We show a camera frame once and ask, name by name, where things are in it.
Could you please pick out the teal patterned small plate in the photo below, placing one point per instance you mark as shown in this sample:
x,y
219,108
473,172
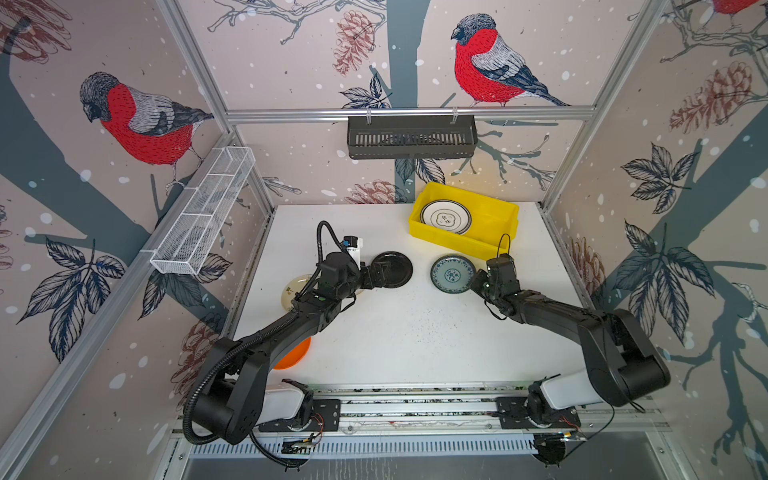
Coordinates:
x,y
452,274

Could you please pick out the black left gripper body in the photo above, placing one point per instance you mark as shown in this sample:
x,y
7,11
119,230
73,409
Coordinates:
x,y
366,281

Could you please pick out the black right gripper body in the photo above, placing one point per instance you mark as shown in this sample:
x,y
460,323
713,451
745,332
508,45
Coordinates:
x,y
482,284

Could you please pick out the yellow plastic bin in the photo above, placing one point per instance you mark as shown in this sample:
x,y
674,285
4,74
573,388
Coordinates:
x,y
491,219

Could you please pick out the white wire mesh basket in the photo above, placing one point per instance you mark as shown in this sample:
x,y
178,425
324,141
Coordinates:
x,y
190,239

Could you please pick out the cream plate red seal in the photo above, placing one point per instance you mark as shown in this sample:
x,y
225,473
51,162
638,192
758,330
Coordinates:
x,y
292,288

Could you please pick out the black round plate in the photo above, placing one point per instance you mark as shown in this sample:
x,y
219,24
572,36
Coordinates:
x,y
396,269

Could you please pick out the white plate thin green rim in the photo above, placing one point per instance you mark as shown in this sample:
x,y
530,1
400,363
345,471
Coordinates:
x,y
447,215

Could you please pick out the orange plate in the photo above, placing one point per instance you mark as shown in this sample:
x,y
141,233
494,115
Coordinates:
x,y
294,356

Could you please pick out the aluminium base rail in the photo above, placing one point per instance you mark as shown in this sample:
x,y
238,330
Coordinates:
x,y
412,422

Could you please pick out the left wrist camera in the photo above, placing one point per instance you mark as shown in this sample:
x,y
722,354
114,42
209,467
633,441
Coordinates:
x,y
353,246

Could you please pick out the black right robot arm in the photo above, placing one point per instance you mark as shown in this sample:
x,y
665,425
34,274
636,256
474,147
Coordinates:
x,y
621,363

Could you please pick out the black hanging wire basket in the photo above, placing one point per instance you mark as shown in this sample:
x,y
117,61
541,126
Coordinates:
x,y
411,137

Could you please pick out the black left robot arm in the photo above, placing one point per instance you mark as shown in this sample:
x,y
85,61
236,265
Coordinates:
x,y
231,395

